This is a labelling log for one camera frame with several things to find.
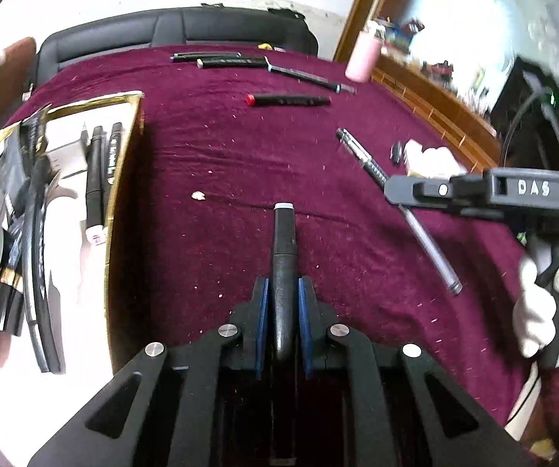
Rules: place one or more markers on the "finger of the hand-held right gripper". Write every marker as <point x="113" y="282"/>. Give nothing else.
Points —
<point x="415" y="189"/>

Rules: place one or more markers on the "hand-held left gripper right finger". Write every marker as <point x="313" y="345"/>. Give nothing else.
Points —
<point x="305" y="321"/>

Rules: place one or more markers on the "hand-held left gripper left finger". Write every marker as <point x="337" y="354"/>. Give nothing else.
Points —
<point x="262" y="321"/>

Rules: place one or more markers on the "thick black pen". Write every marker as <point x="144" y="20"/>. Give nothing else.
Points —
<point x="283" y="262"/>

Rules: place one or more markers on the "black marker red cap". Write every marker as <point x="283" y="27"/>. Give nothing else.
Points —
<point x="289" y="100"/>

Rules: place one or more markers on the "gold rimmed white tray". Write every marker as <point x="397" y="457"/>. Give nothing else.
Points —
<point x="72" y="253"/>

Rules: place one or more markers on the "person's right hand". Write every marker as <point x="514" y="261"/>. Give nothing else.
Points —
<point x="532" y="311"/>

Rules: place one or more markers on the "small white box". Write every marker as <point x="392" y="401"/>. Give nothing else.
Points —
<point x="430" y="160"/>

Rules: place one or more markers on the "small black cap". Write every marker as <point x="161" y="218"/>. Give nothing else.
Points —
<point x="396" y="152"/>

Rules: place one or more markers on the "silver black pen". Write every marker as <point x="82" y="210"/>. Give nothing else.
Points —
<point x="372" y="165"/>

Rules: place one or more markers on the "pink water bottle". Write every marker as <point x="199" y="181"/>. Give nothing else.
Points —
<point x="361" y="61"/>

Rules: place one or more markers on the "small paper scrap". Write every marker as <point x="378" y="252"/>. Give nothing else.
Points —
<point x="197" y="195"/>

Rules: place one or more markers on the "wooden framed glass partition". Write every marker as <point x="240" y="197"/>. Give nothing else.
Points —
<point x="357" y="9"/>

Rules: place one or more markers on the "black marker white end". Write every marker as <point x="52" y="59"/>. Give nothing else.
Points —
<point x="95" y="180"/>

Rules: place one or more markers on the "black printed pouch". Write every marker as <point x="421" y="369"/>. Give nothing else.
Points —
<point x="41" y="301"/>

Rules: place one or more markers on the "black gold lipstick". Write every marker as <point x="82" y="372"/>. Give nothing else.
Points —
<point x="9" y="306"/>

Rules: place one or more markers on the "black leather sofa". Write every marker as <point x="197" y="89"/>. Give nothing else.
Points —
<point x="114" y="27"/>

